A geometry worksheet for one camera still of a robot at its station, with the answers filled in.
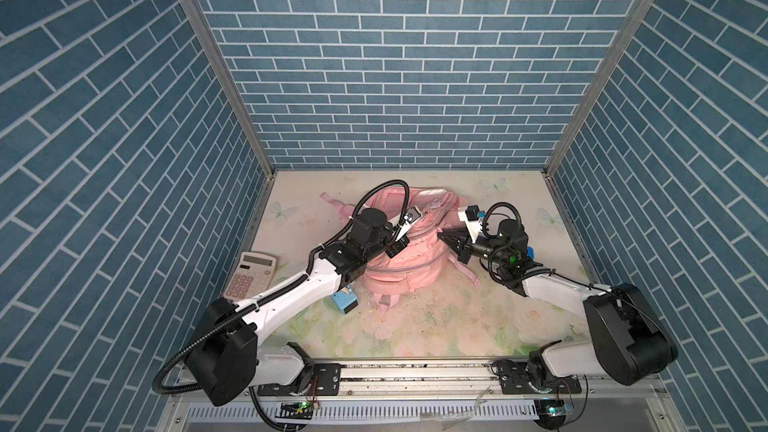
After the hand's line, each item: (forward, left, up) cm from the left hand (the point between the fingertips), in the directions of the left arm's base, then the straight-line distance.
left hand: (406, 221), depth 80 cm
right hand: (-2, -9, -3) cm, 10 cm away
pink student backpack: (-10, -4, -5) cm, 12 cm away
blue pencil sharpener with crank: (-15, +17, -15) cm, 27 cm away
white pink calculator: (-6, +46, -20) cm, 51 cm away
